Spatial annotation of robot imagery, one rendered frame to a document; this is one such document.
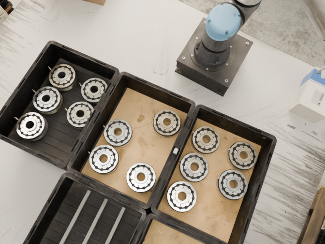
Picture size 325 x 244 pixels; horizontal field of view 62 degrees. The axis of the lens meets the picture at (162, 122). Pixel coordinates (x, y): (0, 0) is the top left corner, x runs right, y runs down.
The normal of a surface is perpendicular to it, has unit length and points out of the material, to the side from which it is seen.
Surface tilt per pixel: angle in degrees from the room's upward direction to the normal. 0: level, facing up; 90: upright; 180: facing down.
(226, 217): 0
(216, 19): 9
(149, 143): 0
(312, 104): 0
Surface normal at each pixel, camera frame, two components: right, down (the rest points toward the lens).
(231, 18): -0.05, -0.17
